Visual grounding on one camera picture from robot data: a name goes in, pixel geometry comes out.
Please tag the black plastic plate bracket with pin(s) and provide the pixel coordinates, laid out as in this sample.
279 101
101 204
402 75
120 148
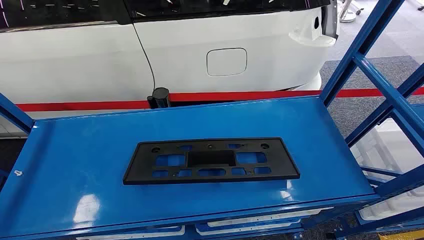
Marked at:
145 165

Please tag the small white clip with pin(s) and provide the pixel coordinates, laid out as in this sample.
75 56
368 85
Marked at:
18 173

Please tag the white car body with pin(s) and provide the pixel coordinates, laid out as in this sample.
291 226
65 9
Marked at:
82 59

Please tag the white stand base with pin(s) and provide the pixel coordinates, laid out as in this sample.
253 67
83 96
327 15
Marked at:
348 16

